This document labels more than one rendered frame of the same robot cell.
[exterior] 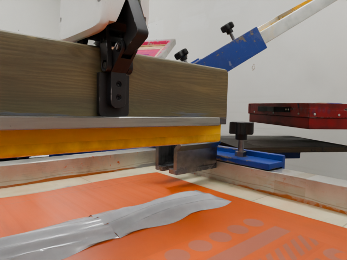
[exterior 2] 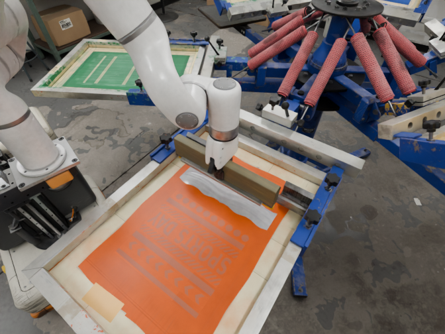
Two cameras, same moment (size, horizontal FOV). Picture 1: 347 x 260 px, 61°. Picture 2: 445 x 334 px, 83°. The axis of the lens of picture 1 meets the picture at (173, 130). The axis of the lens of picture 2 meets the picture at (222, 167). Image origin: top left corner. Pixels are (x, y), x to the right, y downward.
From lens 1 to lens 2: 0.74 m
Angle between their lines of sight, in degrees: 78
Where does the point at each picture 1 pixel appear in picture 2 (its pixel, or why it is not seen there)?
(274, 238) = (233, 244)
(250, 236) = (232, 236)
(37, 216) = not seen: hidden behind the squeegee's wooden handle
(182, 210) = (244, 213)
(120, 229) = (222, 200)
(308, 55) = not seen: outside the picture
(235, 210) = (255, 231)
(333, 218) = (261, 270)
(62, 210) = not seen: hidden behind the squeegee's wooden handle
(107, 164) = (288, 167)
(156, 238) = (222, 211)
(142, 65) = (230, 171)
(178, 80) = (245, 181)
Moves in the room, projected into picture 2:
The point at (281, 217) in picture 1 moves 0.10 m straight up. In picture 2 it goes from (254, 248) to (258, 233)
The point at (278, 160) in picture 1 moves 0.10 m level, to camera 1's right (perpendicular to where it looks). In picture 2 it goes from (304, 244) to (322, 281)
